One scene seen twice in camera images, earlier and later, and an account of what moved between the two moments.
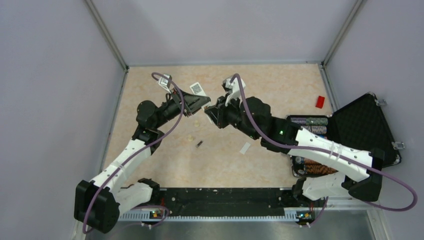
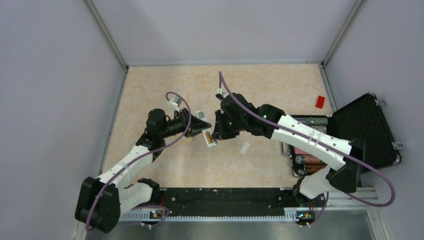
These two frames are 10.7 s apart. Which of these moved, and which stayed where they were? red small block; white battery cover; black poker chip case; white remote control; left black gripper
Moved: white remote control; left black gripper
Stayed: black poker chip case; white battery cover; red small block
